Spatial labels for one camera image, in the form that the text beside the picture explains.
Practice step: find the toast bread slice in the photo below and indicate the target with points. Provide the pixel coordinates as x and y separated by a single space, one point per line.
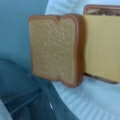
90 8
57 48

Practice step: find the yellow cheese slice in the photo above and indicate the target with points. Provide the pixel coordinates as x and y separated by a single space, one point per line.
102 54

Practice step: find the brown meat patty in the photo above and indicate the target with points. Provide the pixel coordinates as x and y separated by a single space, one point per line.
106 12

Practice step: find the white paper plate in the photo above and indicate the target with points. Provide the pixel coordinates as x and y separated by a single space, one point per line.
93 99

